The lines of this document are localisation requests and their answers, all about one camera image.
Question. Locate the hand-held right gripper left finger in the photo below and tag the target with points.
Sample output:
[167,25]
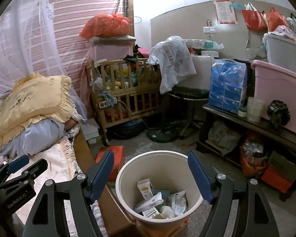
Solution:
[102,175]

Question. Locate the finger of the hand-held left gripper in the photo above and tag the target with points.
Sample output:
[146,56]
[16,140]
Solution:
[37,166]
[18,164]

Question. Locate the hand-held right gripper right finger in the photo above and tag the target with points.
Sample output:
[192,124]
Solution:
[201,177]

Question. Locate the clear plastic bag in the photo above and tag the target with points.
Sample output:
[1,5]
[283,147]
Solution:
[177,202]

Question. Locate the cream trash bin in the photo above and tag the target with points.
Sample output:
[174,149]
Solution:
[162,167]

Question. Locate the green plush cloth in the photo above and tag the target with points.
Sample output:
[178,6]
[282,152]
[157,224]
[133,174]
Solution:
[164,193]

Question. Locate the green white carton box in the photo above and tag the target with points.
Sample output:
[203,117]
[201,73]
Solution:
[145,190]

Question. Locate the blue white medicine box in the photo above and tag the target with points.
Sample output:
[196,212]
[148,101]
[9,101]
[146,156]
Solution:
[148,202]

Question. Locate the red box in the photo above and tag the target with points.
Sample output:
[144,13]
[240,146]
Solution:
[116,158]

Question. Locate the pink textured bedspread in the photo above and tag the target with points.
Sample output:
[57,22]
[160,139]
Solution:
[56,153]

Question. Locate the grey blanket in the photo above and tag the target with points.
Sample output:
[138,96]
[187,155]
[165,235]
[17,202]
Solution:
[39,133]

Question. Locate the white cardboard box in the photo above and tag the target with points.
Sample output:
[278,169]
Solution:
[91,130]

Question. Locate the grey bag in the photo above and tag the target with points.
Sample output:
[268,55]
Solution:
[223,135]

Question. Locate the orange basket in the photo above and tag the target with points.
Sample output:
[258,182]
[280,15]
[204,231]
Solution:
[251,165]

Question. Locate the black fan base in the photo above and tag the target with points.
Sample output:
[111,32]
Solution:
[162,134]

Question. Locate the yellow frilled pillow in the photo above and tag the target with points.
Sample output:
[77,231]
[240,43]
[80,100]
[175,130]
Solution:
[34,103]

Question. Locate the orange plastic stool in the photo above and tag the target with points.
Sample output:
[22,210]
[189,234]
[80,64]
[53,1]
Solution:
[162,228]

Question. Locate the dark wooden bench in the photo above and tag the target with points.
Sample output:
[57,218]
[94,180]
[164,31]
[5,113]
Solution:
[236,121]

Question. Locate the white power strip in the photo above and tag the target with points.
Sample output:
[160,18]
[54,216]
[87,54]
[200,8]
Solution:
[106,103]

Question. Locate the red crate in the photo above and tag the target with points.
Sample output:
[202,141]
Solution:
[273,180]

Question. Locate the small green lid jar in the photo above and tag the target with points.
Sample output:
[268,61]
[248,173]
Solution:
[242,112]

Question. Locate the blue cloth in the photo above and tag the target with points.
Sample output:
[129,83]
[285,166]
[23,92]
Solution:
[107,95]

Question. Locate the brown cardboard box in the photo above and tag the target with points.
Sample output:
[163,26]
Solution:
[283,165]

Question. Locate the black round stool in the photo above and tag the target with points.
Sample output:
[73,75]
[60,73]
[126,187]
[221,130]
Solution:
[187,95]

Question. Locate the wooden crib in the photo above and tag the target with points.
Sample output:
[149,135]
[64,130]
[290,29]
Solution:
[133,96]

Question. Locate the clear plastic cup stack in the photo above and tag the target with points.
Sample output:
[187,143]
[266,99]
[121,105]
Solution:
[254,108]

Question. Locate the blue tissue pack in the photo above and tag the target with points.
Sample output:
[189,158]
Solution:
[227,86]

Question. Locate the black plastic bag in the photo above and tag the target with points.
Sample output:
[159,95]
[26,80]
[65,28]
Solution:
[277,113]

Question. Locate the white board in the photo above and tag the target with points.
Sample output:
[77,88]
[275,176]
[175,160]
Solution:
[202,71]

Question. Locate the white printed plastic bag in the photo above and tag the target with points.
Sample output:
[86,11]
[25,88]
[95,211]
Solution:
[172,61]

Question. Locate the pink plastic tub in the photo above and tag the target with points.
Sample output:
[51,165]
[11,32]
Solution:
[278,84]

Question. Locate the white mosquito net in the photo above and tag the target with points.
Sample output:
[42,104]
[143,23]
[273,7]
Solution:
[14,42]

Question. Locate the pink storage box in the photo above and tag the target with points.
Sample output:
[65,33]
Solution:
[108,51]

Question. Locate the toilet paper pack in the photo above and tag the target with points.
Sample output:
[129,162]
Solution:
[202,45]

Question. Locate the large red plastic bag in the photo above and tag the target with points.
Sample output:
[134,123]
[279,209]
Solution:
[106,26]

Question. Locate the white storage box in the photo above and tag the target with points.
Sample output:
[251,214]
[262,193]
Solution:
[283,49]

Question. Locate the pink striped curtain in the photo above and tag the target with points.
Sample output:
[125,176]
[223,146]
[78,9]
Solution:
[83,12]

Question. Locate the red hanging bag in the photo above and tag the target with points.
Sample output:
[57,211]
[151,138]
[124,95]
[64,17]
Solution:
[276,19]
[252,17]

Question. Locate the wooden bed frame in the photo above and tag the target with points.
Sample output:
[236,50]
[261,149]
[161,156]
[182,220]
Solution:
[113,214]

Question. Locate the white wall switch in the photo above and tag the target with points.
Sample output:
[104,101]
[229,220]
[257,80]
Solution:
[209,29]

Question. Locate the red bordered wall notice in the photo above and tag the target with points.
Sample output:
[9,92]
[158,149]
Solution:
[225,12]

